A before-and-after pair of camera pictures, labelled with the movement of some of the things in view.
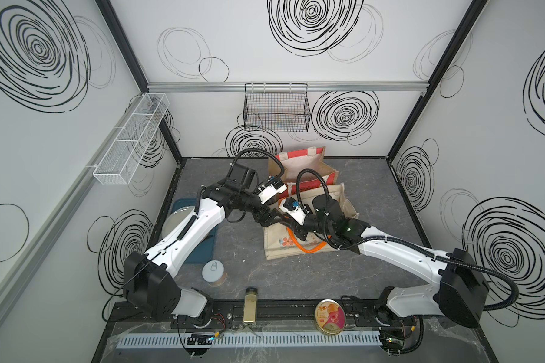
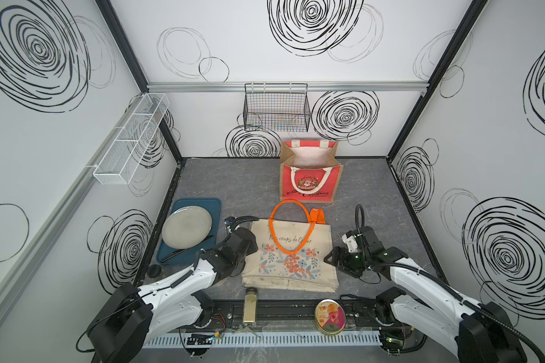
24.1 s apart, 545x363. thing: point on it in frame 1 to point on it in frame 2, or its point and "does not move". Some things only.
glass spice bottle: x=250 y=305 does not move
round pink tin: x=329 y=316 does not move
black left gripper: x=268 y=219 to x=253 y=245
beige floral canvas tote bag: x=288 y=237 to x=292 y=255
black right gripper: x=297 y=228 to x=341 y=263
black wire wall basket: x=279 y=107 does not move
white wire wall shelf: x=119 y=163 does not move
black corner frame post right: x=471 y=16 does not move
